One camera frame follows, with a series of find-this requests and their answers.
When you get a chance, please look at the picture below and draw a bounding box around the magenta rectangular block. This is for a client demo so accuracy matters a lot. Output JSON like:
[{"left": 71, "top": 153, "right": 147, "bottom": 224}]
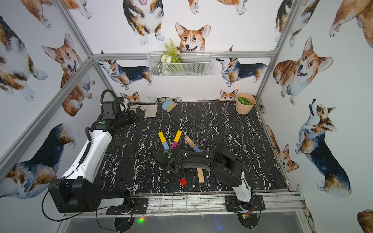
[{"left": 171, "top": 141, "right": 178, "bottom": 149}]

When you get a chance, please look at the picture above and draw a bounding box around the small light blue block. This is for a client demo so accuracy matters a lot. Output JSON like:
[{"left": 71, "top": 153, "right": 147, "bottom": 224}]
[{"left": 162, "top": 142, "right": 170, "bottom": 151}]

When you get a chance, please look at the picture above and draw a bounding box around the red block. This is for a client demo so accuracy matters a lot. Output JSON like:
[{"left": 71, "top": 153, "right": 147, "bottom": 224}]
[{"left": 178, "top": 178, "right": 187, "bottom": 187}]

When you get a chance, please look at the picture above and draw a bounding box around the long yellow block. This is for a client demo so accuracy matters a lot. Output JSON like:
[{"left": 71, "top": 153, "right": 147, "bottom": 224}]
[{"left": 174, "top": 131, "right": 182, "bottom": 143}]

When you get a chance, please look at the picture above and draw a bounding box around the light blue rectangular block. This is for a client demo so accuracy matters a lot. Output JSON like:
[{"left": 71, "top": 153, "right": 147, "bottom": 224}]
[{"left": 193, "top": 146, "right": 201, "bottom": 152}]

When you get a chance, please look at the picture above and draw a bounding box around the long natural wood block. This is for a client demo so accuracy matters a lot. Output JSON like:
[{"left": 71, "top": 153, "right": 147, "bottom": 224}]
[{"left": 185, "top": 137, "right": 196, "bottom": 148}]

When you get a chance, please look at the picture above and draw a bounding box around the short yellow block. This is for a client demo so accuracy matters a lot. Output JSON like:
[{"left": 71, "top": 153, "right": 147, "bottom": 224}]
[{"left": 158, "top": 132, "right": 166, "bottom": 143}]

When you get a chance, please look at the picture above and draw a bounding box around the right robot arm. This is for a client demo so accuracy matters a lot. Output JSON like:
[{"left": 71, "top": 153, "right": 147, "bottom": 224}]
[{"left": 154, "top": 147, "right": 252, "bottom": 203}]

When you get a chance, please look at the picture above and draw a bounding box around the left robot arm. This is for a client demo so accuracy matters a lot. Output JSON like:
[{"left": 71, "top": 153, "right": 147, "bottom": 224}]
[{"left": 48, "top": 108, "right": 145, "bottom": 213}]

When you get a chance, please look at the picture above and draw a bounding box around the beige work glove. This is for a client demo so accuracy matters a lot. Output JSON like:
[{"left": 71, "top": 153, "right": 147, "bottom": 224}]
[{"left": 138, "top": 104, "right": 158, "bottom": 118}]

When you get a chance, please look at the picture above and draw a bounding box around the green fern plant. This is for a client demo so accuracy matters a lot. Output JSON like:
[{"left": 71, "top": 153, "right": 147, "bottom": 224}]
[{"left": 160, "top": 39, "right": 182, "bottom": 76}]

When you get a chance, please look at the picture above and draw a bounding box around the pink pot with greens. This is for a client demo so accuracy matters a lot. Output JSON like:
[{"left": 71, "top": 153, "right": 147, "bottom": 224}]
[{"left": 236, "top": 93, "right": 256, "bottom": 115}]

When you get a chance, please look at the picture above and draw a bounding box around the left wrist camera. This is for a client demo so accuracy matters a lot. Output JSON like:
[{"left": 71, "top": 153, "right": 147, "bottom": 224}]
[{"left": 99, "top": 89, "right": 126, "bottom": 121}]

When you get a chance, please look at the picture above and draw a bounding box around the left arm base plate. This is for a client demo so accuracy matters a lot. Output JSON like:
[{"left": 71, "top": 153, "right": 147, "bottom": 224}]
[{"left": 106, "top": 198, "right": 149, "bottom": 216}]

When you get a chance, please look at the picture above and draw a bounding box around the white wire basket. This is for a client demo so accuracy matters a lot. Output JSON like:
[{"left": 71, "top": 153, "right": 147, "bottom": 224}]
[{"left": 147, "top": 51, "right": 212, "bottom": 77}]

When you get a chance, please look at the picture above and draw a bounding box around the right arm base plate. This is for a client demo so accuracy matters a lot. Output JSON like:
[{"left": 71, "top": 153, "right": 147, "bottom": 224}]
[{"left": 224, "top": 193, "right": 266, "bottom": 214}]

